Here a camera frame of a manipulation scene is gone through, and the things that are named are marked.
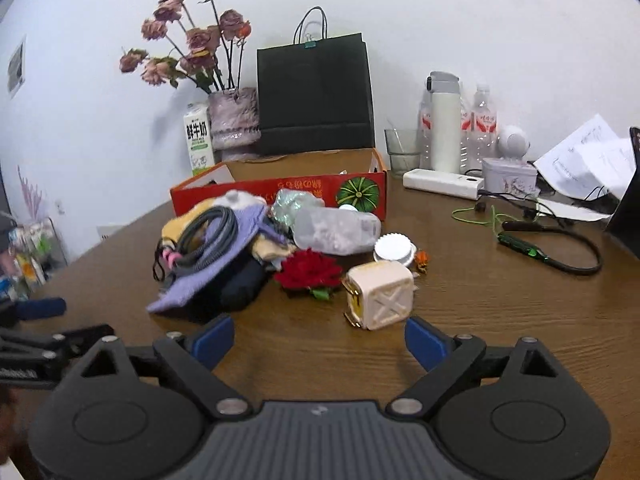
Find green cable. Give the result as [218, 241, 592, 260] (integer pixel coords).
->
[451, 202, 539, 235]

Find wire rack with items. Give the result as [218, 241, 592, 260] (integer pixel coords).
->
[1, 217, 68, 300]

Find glass cup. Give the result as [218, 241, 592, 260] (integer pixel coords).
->
[384, 128, 421, 177]

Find purple marbled vase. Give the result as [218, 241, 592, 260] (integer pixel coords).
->
[208, 88, 262, 162]

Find white round camera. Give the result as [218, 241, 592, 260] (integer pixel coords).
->
[498, 125, 530, 159]

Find milk carton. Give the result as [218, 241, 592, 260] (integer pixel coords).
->
[183, 103, 216, 176]

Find black paper bag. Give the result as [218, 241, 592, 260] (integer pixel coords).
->
[256, 6, 375, 156]

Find white round jar lid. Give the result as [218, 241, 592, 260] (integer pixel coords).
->
[373, 233, 416, 266]

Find tablet with stand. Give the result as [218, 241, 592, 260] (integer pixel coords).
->
[605, 127, 640, 258]

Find purple cloth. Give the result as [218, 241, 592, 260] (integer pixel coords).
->
[145, 202, 281, 316]

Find white tin box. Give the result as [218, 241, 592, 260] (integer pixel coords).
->
[482, 157, 540, 198]

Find white thermos bottle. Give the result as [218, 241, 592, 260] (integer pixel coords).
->
[428, 70, 461, 174]

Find grey cable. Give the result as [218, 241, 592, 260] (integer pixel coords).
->
[152, 206, 241, 283]

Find iridescent wrapper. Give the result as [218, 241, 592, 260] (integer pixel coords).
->
[270, 188, 326, 228]

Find black neckband earphones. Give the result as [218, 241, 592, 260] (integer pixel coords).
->
[496, 221, 603, 276]

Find small orange flower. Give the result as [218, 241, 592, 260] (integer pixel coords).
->
[413, 250, 430, 274]

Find red fabric rose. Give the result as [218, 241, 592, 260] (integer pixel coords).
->
[273, 249, 343, 301]

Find dried pink flowers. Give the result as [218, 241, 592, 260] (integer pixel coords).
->
[118, 0, 252, 96]

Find paper sheets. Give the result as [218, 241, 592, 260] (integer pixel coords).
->
[534, 114, 637, 202]

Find red cardboard box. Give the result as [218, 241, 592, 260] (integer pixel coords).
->
[170, 148, 387, 220]

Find white power bank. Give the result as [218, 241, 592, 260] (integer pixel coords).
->
[402, 169, 484, 200]

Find dark navy cloth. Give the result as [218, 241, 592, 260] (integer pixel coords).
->
[164, 252, 270, 324]

